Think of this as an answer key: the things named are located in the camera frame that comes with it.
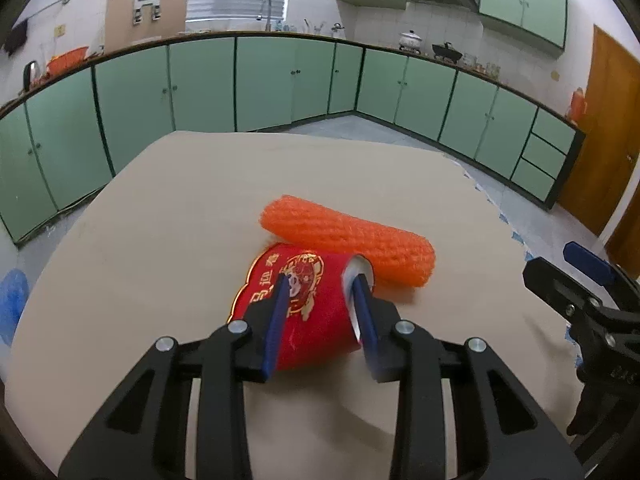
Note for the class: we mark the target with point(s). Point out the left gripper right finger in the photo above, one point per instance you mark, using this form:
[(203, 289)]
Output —
[(500, 431)]

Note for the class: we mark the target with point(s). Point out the orange plastic basin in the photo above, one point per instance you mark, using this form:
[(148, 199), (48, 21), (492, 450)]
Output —
[(60, 64)]

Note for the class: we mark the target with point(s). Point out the black wok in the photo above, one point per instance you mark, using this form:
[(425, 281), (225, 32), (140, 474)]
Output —
[(447, 53)]

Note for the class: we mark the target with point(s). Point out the dark towel on rail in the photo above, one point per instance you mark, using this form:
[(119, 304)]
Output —
[(16, 39)]

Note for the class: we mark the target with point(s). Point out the white cooking pot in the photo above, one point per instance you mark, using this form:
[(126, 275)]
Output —
[(410, 42)]

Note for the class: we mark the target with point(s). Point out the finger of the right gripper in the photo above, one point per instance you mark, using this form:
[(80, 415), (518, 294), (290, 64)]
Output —
[(560, 291), (587, 262)]

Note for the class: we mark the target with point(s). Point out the steel electric kettle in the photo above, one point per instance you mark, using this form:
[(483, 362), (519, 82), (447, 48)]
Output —
[(31, 74)]

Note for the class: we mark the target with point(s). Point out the beige tablecloth with scalloped edge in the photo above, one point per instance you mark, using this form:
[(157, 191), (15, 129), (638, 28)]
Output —
[(165, 247)]

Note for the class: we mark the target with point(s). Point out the red paper cup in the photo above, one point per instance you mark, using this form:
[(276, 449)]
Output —
[(321, 323)]

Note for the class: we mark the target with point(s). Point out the orange thermos flask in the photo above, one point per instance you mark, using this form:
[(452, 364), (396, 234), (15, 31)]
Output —
[(578, 106)]

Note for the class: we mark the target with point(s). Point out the orange foam fruit net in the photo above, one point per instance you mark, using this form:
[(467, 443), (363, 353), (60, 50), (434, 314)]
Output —
[(398, 257)]

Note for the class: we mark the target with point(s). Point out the brown wooden door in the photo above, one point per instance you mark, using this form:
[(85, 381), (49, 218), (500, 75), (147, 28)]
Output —
[(623, 247), (609, 152)]

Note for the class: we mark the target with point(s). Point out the cardboard box on counter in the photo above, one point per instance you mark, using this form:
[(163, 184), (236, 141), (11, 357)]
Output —
[(132, 22)]

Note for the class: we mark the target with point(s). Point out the green lower kitchen cabinets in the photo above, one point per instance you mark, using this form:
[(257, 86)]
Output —
[(65, 140)]

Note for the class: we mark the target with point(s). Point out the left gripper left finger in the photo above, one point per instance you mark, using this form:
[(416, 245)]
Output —
[(139, 432)]

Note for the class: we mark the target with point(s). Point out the chrome towel rail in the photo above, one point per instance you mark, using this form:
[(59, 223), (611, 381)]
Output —
[(47, 7)]

